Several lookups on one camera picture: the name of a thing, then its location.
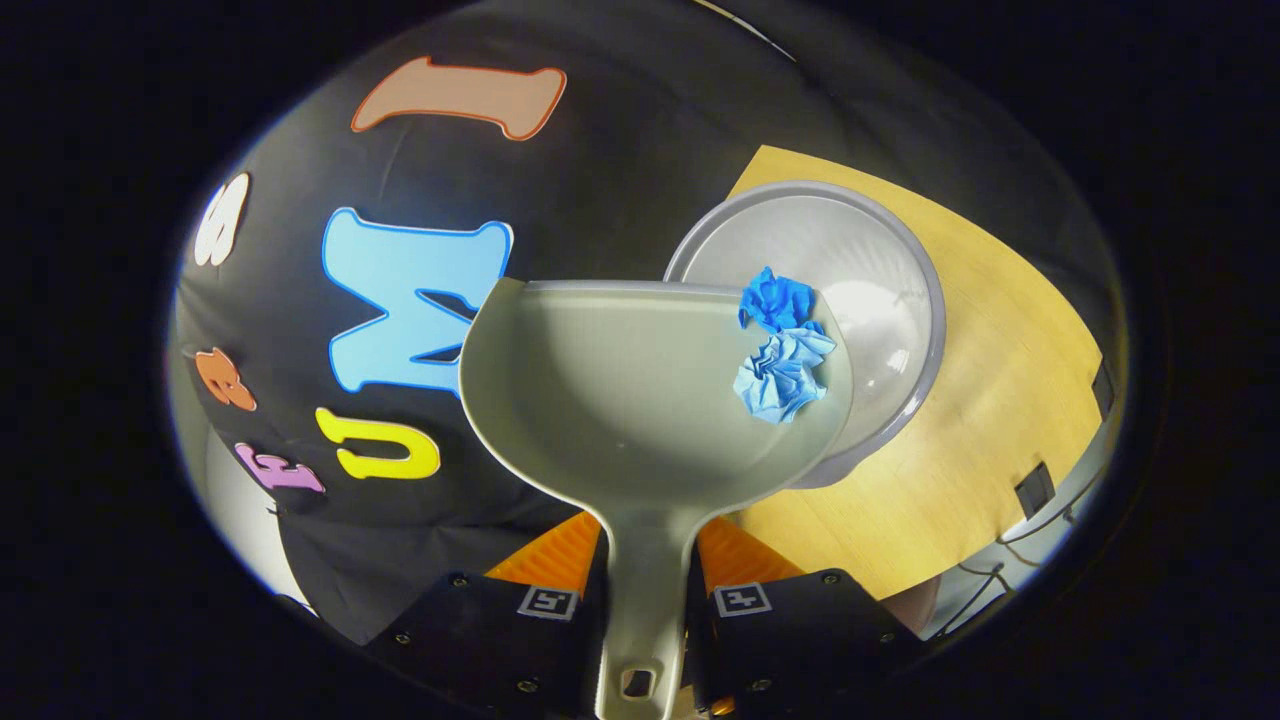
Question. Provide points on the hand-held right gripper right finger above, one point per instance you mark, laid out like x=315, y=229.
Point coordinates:
x=700, y=650

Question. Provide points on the white dustpan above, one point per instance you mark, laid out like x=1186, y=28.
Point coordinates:
x=600, y=400

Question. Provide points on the white ribbed garbage bin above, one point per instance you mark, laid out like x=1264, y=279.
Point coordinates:
x=860, y=250

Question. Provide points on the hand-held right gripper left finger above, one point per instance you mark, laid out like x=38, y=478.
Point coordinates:
x=590, y=650

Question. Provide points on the light blue paper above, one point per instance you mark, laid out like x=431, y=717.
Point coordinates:
x=785, y=375

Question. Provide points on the black floor box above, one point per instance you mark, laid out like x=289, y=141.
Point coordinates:
x=1035, y=490

